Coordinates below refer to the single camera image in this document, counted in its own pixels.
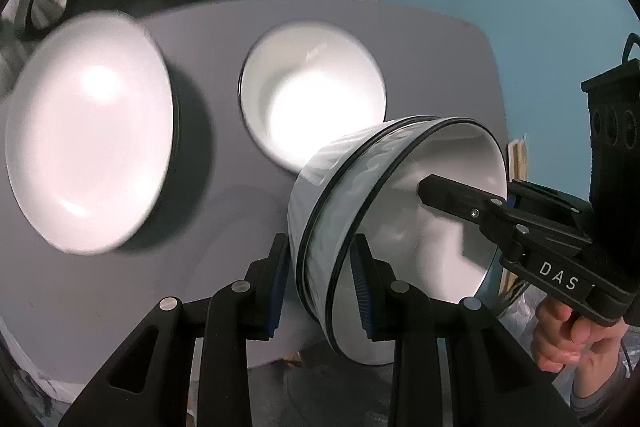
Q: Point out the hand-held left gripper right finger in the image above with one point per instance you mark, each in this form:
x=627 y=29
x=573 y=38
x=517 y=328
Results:
x=361 y=297

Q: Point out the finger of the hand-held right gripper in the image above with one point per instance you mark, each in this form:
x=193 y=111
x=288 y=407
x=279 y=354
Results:
x=550 y=207
x=450 y=194

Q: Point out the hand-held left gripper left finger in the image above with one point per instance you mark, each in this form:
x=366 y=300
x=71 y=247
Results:
x=275 y=307

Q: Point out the white bowl black rim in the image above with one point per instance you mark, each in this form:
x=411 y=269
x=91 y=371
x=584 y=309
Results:
x=310 y=107
x=310 y=217
x=425 y=247

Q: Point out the person's right forearm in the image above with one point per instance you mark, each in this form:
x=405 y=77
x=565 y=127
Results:
x=597 y=389

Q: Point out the person's right hand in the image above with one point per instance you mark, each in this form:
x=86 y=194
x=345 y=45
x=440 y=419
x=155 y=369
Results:
x=560 y=337

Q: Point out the wooden boards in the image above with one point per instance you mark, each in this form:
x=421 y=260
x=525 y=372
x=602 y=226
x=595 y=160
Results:
x=520 y=157

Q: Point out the person's grey trousers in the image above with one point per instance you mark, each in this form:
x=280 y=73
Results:
x=310 y=392

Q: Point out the clear plastic sheet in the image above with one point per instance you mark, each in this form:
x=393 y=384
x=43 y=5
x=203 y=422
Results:
x=520 y=332

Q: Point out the dark patterned cloth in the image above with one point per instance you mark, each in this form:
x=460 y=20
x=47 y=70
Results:
x=35 y=382

